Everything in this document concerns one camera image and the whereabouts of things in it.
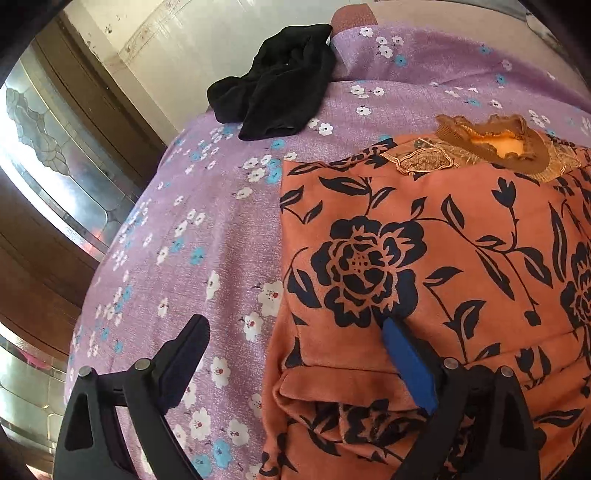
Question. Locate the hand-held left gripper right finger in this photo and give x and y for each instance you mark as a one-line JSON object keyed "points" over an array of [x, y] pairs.
{"points": [[408, 364]]}

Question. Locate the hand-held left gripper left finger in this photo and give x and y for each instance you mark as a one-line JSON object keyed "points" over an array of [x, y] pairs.
{"points": [[184, 360]]}

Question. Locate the orange black floral garment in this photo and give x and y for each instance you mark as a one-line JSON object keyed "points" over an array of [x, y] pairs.
{"points": [[415, 207]]}

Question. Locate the purple floral bedsheet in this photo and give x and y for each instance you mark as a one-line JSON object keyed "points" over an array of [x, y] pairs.
{"points": [[221, 221]]}

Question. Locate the wooden stained glass door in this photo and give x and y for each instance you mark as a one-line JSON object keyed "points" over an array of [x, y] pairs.
{"points": [[55, 138]]}

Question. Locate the black cloth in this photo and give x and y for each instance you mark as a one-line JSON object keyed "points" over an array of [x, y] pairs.
{"points": [[277, 78]]}

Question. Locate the pink brown sofa bed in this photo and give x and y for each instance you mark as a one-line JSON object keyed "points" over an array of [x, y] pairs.
{"points": [[353, 16]]}

